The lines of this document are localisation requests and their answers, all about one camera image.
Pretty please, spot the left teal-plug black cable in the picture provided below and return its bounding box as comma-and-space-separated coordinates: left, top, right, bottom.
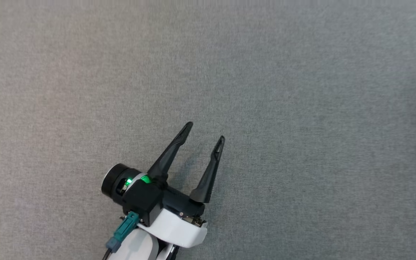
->
103, 212, 139, 260

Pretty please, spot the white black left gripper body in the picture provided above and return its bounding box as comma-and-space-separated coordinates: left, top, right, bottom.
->
101, 163, 208, 249

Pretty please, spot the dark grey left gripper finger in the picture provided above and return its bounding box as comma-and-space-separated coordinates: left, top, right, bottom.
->
189, 135, 226, 204
147, 121, 194, 183

